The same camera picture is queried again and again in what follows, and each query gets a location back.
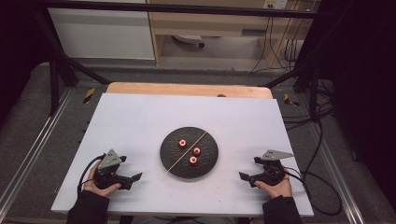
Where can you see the black metal frame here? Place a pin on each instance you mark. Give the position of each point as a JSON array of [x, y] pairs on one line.
[[174, 8]]

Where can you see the aluminium floor rail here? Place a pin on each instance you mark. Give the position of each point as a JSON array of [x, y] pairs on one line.
[[339, 174], [34, 146]]

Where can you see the person's left hand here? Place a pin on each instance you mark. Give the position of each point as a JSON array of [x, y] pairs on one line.
[[91, 185]]

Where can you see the white power strip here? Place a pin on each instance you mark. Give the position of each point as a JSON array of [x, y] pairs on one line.
[[275, 3]]

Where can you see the light wooden desk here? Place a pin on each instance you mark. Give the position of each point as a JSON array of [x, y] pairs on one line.
[[211, 23]]

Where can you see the round black textured plate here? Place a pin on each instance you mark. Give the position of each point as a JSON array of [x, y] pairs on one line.
[[174, 161]]

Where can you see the black curtain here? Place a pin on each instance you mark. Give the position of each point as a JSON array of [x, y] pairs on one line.
[[364, 77], [18, 46]]

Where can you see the wooden table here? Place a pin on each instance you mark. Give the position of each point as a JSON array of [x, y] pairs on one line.
[[186, 89]]

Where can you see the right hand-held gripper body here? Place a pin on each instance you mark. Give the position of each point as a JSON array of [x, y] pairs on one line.
[[272, 171]]

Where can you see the grey object under desk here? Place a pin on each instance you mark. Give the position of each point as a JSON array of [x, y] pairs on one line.
[[188, 39]]

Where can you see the red cored hawthorn fruit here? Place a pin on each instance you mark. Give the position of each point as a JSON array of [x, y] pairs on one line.
[[193, 160], [196, 151], [182, 143]]

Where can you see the thin wooden skewer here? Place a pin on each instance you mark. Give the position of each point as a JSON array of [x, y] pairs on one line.
[[183, 154]]

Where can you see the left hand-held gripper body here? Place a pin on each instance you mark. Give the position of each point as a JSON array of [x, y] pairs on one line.
[[109, 160]]

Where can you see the person's right hand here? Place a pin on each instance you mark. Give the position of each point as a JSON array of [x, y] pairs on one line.
[[280, 190]]

